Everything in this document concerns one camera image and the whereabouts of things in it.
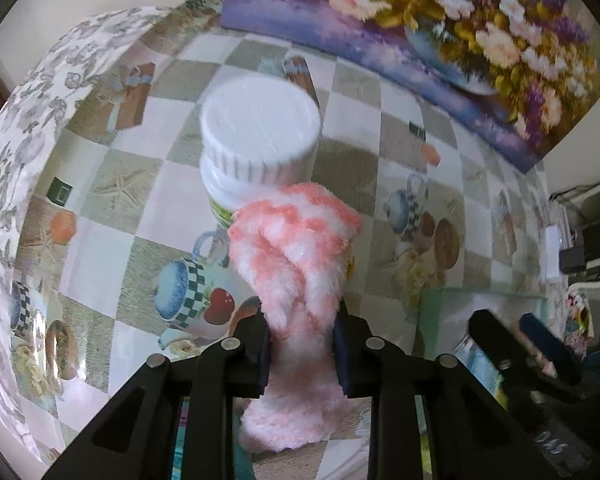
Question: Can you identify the pink white fuzzy sock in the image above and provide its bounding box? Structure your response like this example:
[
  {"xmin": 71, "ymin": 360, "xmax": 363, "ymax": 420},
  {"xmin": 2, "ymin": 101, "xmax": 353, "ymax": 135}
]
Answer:
[{"xmin": 227, "ymin": 183, "xmax": 363, "ymax": 451}]

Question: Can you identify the grey leaf print cloth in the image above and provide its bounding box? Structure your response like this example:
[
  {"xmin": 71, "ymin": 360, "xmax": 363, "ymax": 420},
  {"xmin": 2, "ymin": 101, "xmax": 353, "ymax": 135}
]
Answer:
[{"xmin": 0, "ymin": 6, "xmax": 173, "ymax": 466}]

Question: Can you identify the colourful toy clutter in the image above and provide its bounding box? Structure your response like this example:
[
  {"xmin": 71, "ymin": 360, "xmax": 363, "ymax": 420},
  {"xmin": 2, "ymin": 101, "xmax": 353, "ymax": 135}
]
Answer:
[{"xmin": 567, "ymin": 290, "xmax": 597, "ymax": 351}]

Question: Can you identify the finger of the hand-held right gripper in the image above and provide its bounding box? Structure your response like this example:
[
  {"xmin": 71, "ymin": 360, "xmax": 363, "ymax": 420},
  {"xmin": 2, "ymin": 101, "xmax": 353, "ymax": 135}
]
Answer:
[
  {"xmin": 521, "ymin": 313, "xmax": 582, "ymax": 377},
  {"xmin": 467, "ymin": 309, "xmax": 581, "ymax": 392}
]

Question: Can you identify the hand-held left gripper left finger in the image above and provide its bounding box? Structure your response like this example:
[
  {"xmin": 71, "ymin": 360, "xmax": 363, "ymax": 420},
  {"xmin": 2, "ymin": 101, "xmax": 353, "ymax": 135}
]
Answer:
[{"xmin": 45, "ymin": 307, "xmax": 271, "ymax": 480}]

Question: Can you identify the teal heart toy case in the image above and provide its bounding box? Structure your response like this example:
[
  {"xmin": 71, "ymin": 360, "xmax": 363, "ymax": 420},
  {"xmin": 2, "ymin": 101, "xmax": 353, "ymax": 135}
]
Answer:
[{"xmin": 177, "ymin": 395, "xmax": 255, "ymax": 480}]

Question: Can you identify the floral painting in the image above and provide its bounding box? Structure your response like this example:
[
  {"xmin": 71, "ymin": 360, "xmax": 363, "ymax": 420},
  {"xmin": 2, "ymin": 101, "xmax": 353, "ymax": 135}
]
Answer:
[{"xmin": 220, "ymin": 0, "xmax": 600, "ymax": 173}]

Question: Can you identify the white power strip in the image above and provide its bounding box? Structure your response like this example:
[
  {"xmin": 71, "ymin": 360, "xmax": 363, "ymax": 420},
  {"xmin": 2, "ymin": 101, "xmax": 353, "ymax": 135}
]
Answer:
[{"xmin": 545, "ymin": 225, "xmax": 563, "ymax": 281}]

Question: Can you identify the white capped green label bottle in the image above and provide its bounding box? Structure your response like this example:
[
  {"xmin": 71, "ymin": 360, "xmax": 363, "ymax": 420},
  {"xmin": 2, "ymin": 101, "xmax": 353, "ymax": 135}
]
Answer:
[{"xmin": 198, "ymin": 76, "xmax": 322, "ymax": 231}]

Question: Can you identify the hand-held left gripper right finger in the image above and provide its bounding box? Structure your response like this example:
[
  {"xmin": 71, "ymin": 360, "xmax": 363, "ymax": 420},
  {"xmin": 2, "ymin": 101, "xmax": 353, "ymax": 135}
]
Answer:
[{"xmin": 332, "ymin": 305, "xmax": 536, "ymax": 480}]

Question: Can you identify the black power adapter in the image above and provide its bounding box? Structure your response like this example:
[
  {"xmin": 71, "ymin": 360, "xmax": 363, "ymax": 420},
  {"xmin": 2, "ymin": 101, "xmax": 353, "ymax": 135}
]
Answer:
[{"xmin": 560, "ymin": 247, "xmax": 588, "ymax": 273}]

